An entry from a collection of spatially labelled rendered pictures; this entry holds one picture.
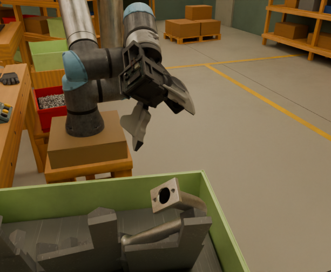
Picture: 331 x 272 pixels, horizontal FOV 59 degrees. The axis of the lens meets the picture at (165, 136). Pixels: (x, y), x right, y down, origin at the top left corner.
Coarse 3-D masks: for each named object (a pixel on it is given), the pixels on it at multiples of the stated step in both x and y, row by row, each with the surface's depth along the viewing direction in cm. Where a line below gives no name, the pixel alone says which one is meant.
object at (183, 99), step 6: (168, 90) 55; (174, 90) 54; (180, 90) 54; (168, 96) 56; (174, 96) 54; (180, 96) 51; (186, 96) 52; (180, 102) 53; (186, 102) 52; (192, 102) 52; (186, 108) 51; (192, 108) 50; (192, 114) 50
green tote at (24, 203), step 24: (0, 192) 80; (24, 192) 81; (48, 192) 82; (72, 192) 83; (96, 192) 84; (120, 192) 86; (144, 192) 87; (192, 192) 90; (24, 216) 85; (48, 216) 86; (216, 216) 74; (216, 240) 76; (240, 264) 60
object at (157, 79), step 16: (128, 48) 59; (144, 48) 60; (128, 64) 59; (144, 64) 54; (128, 80) 56; (144, 80) 53; (160, 80) 57; (128, 96) 57; (144, 96) 58; (160, 96) 58
